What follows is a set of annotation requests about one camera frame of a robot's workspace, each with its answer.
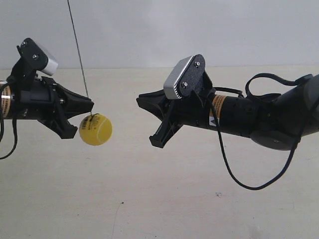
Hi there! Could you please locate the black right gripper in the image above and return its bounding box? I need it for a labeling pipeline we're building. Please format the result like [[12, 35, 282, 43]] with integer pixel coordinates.
[[136, 72, 214, 148]]

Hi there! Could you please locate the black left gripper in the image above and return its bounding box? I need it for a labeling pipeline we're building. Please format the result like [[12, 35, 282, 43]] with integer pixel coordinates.
[[14, 77, 94, 139]]

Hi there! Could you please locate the yellow tennis ball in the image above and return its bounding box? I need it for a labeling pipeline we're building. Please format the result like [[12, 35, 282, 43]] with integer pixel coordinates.
[[79, 114, 113, 146]]

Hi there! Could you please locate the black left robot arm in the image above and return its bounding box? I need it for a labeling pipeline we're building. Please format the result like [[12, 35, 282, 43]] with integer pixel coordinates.
[[1, 77, 94, 139]]

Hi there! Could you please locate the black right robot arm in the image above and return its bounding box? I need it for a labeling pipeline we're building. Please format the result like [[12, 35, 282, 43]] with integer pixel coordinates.
[[137, 73, 319, 151]]

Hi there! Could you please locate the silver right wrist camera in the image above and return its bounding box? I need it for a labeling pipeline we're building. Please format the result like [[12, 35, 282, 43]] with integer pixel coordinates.
[[163, 54, 205, 100]]

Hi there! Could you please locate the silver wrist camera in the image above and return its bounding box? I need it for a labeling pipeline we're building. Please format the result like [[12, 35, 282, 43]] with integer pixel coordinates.
[[17, 37, 58, 76], [163, 54, 205, 100]]

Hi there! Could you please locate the black left camera cable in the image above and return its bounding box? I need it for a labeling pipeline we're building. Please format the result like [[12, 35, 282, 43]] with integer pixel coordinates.
[[0, 109, 19, 160]]

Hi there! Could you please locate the black camera cable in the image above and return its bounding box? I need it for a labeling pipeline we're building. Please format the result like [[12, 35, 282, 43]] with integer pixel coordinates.
[[0, 109, 19, 160], [194, 73, 314, 191]]

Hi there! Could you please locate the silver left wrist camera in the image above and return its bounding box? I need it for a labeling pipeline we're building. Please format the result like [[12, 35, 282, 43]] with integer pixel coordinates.
[[17, 37, 58, 76]]

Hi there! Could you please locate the black hanging string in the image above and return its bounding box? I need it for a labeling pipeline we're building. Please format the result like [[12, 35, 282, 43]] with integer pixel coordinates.
[[67, 0, 90, 98]]

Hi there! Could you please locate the black right camera cable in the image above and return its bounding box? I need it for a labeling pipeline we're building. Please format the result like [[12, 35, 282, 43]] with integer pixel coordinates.
[[194, 73, 314, 191]]

